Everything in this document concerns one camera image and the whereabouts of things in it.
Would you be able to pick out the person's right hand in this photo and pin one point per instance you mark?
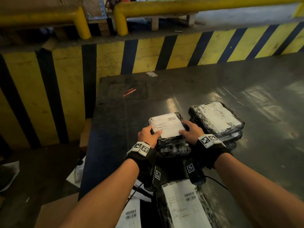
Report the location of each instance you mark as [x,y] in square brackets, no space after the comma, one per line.
[193,132]

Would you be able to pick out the person's left hand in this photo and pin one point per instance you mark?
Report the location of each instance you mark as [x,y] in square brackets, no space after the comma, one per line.
[148,136]

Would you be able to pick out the white printed label paper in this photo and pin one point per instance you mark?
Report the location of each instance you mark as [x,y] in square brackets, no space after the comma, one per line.
[168,125]
[185,206]
[218,117]

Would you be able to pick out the pile of white labels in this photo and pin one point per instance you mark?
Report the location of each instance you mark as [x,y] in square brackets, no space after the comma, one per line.
[130,216]

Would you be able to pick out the person's right forearm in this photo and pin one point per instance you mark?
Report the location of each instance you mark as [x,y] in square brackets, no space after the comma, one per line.
[256,187]

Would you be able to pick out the person's left forearm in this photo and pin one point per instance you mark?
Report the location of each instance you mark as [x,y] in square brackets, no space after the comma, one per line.
[102,199]

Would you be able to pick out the black marker wristband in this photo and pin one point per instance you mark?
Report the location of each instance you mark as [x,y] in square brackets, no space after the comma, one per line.
[141,148]
[209,140]

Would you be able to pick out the red thin strip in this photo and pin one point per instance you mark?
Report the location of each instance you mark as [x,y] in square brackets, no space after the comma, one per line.
[129,89]
[129,92]

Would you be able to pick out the clear plastic scrap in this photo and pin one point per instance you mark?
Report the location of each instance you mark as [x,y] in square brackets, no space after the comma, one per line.
[151,74]

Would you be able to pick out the small brown cardboard box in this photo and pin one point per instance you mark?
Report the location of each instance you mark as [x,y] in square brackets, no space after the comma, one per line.
[85,135]

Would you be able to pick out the white handheld scanner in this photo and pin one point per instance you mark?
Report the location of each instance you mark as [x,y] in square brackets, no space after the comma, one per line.
[79,172]

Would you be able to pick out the yellow black striped barrier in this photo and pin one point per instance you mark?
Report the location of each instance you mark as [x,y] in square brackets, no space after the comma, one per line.
[69,92]

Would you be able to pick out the wooden pallet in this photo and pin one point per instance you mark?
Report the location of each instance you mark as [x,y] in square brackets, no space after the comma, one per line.
[154,23]
[104,28]

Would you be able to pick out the flat brown cardboard box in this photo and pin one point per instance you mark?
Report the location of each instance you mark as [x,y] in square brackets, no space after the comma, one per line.
[57,211]

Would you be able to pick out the yellow pipe guardrail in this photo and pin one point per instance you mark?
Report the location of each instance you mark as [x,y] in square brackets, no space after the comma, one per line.
[190,5]
[42,20]

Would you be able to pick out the small wooden block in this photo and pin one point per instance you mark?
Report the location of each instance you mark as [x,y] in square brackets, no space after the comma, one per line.
[50,44]

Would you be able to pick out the white paper sheet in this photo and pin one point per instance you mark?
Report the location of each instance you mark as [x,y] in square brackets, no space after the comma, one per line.
[10,173]

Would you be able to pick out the large brown plywood crate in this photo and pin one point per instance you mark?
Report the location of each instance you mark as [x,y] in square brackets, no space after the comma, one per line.
[71,4]

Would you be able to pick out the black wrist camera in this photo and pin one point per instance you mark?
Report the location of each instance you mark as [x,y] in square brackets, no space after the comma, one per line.
[158,175]
[191,168]

